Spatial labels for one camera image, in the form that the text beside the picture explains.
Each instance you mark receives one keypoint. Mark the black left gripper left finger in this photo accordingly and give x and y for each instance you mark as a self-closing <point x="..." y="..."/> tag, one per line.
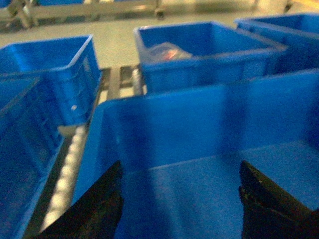
<point x="96" y="213"/>

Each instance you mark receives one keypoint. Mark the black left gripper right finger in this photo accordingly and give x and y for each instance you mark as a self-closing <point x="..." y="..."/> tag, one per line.
<point x="270" y="212"/>

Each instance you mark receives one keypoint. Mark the large blue plastic crate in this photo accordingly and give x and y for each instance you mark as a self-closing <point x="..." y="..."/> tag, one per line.
<point x="181" y="153"/>

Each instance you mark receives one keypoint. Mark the steel roller conveyor shelf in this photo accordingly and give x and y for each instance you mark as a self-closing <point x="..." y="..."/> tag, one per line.
<point x="56" y="198"/>

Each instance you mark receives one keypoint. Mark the blue crate near left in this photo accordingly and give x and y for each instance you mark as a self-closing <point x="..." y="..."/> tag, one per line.
<point x="29" y="143"/>

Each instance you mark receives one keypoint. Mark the blue crate far left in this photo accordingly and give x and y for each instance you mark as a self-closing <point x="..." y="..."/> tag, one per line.
<point x="68" y="67"/>

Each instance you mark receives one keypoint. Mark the blue crate with bag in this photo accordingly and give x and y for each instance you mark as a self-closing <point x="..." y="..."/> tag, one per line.
<point x="220" y="54"/>

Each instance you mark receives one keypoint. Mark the clear plastic bag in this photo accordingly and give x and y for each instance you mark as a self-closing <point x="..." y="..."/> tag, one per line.
<point x="166" y="52"/>

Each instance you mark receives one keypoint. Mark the blue crate far right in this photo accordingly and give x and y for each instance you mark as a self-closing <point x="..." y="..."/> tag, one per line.
<point x="299" y="32"/>

